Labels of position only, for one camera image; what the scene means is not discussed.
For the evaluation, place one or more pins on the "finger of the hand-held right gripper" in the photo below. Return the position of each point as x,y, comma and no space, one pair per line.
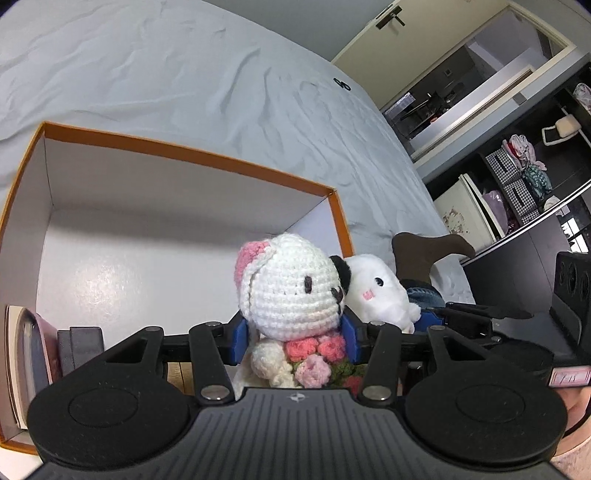
429,321

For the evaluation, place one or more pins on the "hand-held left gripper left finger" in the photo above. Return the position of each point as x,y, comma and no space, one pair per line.
239,341

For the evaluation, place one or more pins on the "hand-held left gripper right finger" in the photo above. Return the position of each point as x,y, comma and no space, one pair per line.
350,339

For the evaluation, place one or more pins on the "white plush toy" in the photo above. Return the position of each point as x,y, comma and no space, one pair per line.
374,281

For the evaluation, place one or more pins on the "white crochet bear doll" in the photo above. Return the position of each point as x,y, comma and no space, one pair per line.
291,281

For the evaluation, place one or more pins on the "orange cardboard box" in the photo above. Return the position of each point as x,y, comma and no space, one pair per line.
138,258

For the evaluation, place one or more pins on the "dark grey box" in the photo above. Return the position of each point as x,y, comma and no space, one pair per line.
81,344

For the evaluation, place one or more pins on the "pink wallet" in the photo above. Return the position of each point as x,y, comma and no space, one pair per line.
44,350

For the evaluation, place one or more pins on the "white printed carton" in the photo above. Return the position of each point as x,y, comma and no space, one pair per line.
16,369

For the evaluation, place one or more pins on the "person's right hand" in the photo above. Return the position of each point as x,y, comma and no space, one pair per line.
579,410

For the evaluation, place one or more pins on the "person's right leg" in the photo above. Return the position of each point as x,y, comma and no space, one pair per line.
425,254

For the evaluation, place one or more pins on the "black wardrobe shelf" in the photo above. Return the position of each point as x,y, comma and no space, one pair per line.
531,249

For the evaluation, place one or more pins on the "houndstooth storage basket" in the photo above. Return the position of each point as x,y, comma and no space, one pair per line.
501,166
521,198

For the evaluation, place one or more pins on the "pink plastic bag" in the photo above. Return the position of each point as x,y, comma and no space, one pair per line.
496,203

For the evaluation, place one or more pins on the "folded teal clothes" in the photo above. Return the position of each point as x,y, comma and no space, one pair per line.
538,180

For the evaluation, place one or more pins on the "folded pink white clothes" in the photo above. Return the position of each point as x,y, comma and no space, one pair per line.
519,150

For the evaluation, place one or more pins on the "white handbag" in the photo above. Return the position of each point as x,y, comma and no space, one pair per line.
565,127

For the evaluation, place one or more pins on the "black scissors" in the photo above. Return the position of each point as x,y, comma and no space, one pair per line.
342,84

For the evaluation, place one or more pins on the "cream door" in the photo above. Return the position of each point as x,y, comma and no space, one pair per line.
415,41

